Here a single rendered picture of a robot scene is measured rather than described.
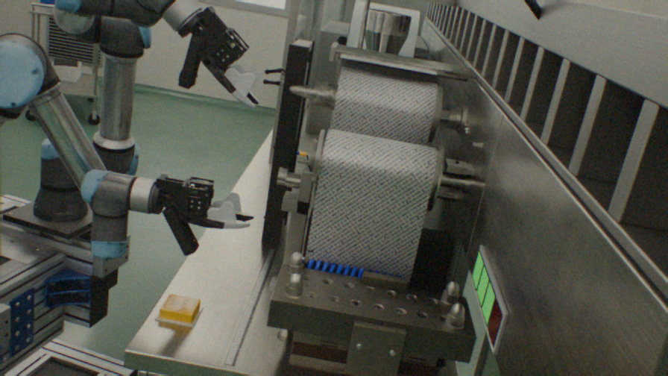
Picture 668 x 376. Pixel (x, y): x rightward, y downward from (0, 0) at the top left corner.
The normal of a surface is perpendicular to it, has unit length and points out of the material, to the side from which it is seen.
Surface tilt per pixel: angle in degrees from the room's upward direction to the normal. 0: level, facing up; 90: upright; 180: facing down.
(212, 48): 90
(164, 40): 90
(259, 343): 0
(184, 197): 90
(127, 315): 0
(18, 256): 0
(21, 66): 83
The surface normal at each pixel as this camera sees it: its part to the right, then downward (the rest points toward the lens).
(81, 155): 0.58, 0.20
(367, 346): -0.07, 0.32
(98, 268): -0.28, 0.28
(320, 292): 0.17, -0.93
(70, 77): 0.21, 0.37
